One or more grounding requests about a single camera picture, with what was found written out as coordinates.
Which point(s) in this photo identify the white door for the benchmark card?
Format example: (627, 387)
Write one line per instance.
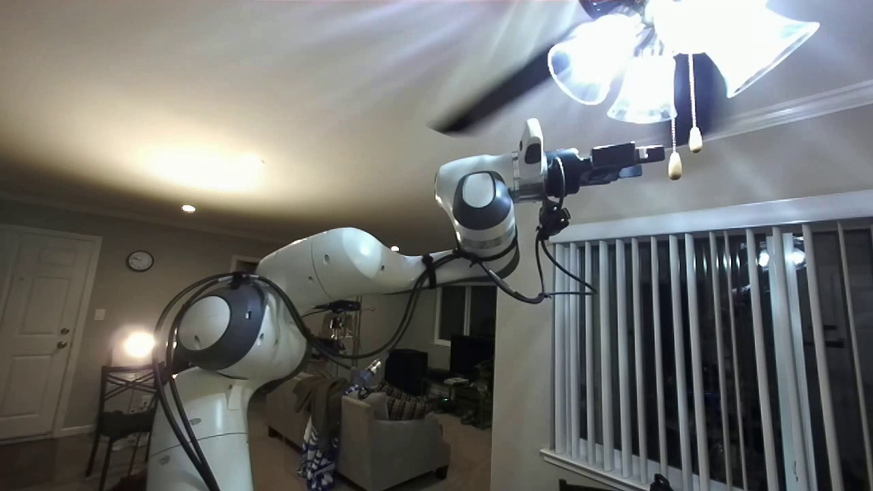
(45, 282)

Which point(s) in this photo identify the dark ceiling fan blade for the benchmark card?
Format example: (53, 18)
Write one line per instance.
(506, 91)

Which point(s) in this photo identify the white window shutters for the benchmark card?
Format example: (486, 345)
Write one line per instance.
(718, 349)

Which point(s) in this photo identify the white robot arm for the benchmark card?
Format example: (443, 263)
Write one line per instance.
(231, 333)

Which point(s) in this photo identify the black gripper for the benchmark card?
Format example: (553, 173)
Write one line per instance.
(568, 169)

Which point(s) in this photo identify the dark metal side table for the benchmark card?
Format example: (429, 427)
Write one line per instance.
(126, 404)

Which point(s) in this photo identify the glowing table lamp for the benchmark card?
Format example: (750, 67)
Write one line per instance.
(133, 346)

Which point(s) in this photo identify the round wall clock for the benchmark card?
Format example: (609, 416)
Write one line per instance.
(139, 260)

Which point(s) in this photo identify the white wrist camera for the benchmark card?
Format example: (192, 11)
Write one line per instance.
(529, 150)

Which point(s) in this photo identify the grey sofa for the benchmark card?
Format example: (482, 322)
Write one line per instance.
(368, 436)

